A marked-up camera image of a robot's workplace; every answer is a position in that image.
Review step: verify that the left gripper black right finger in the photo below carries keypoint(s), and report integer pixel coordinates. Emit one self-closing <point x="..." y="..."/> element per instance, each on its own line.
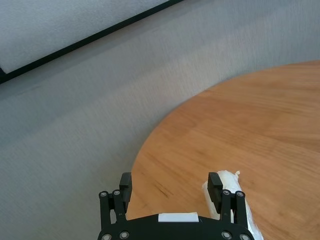
<point x="215" y="190"/>

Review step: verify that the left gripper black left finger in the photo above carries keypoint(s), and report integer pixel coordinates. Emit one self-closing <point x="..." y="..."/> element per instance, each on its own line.
<point x="125" y="185"/>

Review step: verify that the white plastic-wrapped sandbag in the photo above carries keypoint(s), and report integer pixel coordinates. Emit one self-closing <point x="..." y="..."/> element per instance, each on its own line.
<point x="228" y="180"/>

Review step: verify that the black wall rail strip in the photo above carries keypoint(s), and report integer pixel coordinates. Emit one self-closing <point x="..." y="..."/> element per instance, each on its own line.
<point x="75" y="45"/>

